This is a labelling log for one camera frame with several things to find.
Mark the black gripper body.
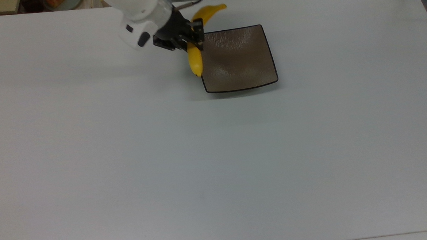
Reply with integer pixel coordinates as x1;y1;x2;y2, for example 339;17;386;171
151;7;197;53

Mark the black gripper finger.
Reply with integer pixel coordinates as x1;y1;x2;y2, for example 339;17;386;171
184;36;204;52
192;18;205;41

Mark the square brown ceramic plate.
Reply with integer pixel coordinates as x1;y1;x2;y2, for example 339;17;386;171
198;23;280;95

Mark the orange object in bowl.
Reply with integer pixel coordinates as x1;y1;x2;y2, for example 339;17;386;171
42;0;85;11

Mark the yellow banana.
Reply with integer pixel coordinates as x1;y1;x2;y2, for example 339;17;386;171
185;3;231;78

